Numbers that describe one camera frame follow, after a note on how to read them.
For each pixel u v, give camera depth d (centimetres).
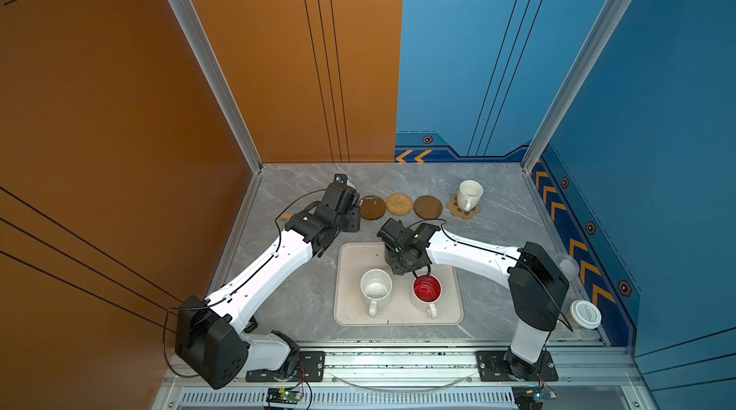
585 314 76
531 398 70
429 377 73
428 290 85
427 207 106
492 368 72
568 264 87
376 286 86
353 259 94
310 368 74
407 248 62
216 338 39
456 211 105
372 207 107
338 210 60
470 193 99
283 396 71
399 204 108
